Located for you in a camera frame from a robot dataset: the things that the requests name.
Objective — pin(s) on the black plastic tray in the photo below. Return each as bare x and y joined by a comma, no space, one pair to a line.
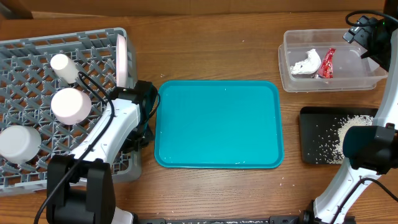
322,131

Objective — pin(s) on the clear plastic storage bin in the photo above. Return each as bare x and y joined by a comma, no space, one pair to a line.
350,71

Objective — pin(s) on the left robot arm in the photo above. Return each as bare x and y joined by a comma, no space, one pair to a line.
80,186

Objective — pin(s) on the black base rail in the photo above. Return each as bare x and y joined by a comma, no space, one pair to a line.
271,220

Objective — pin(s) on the small white plate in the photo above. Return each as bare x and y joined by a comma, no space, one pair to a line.
70,106

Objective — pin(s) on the red snack wrapper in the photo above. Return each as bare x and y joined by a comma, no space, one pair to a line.
326,68

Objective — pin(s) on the grey metal bowl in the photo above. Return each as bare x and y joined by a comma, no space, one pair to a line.
20,144

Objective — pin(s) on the white napkin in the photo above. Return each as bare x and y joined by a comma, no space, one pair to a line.
308,66

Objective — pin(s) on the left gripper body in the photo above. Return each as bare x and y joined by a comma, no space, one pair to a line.
143,137

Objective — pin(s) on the large white plate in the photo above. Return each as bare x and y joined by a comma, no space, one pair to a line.
121,62

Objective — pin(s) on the teal plastic serving tray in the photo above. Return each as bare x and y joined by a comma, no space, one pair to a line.
219,124

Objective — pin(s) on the grey plastic dish rack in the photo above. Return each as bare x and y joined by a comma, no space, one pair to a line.
28,84

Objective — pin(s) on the white paper cup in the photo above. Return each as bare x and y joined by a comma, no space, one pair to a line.
64,67

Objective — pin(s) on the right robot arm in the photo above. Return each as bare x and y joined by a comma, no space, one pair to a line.
370,151

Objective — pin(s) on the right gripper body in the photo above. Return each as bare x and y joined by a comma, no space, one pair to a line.
354,33

